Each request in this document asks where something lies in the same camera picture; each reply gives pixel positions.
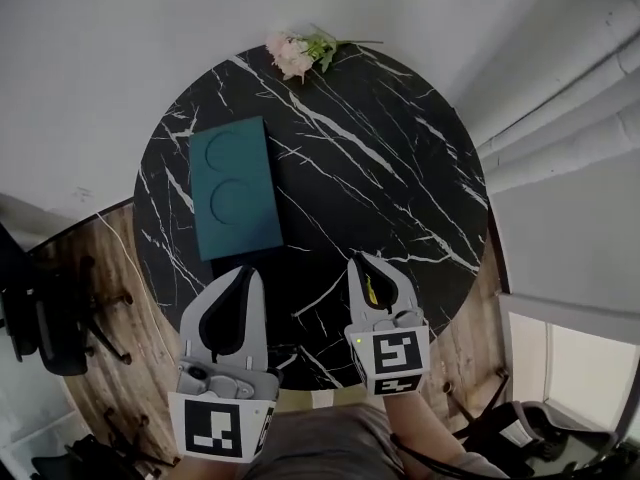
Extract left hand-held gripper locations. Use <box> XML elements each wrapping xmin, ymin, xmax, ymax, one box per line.
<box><xmin>167</xmin><ymin>265</ymin><xmax>282</xmax><ymax>465</ymax></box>

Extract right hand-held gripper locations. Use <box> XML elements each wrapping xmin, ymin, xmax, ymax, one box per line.
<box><xmin>343</xmin><ymin>254</ymin><xmax>432</xmax><ymax>398</ymax></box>

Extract teal tray with round recesses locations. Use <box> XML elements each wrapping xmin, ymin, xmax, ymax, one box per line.
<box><xmin>188</xmin><ymin>115</ymin><xmax>296</xmax><ymax>367</ymax></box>

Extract person's right forearm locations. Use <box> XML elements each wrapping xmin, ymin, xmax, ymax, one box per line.
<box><xmin>382</xmin><ymin>392</ymin><xmax>472</xmax><ymax>475</ymax></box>

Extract person's left forearm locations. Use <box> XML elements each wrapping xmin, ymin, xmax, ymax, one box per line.
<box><xmin>174</xmin><ymin>455</ymin><xmax>261</xmax><ymax>480</ymax></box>

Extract round black marble table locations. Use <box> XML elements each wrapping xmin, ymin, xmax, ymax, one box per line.
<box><xmin>132</xmin><ymin>42</ymin><xmax>490</xmax><ymax>393</ymax></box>

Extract person's grey shirt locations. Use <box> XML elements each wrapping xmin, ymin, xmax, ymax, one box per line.
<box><xmin>238</xmin><ymin>401</ymin><xmax>507</xmax><ymax>480</ymax></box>

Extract window with white blind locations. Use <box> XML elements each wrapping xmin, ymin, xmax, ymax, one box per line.
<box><xmin>506</xmin><ymin>306</ymin><xmax>640</xmax><ymax>435</ymax></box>

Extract white curtain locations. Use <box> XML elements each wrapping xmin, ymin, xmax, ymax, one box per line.
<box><xmin>473</xmin><ymin>0</ymin><xmax>640</xmax><ymax>200</ymax></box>

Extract pink artificial flower sprig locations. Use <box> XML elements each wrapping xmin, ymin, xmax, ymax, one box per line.
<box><xmin>264</xmin><ymin>24</ymin><xmax>385</xmax><ymax>85</ymax></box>

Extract white floor cable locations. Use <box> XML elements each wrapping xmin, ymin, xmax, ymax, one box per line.
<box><xmin>96</xmin><ymin>211</ymin><xmax>167</xmax><ymax>320</ymax></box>

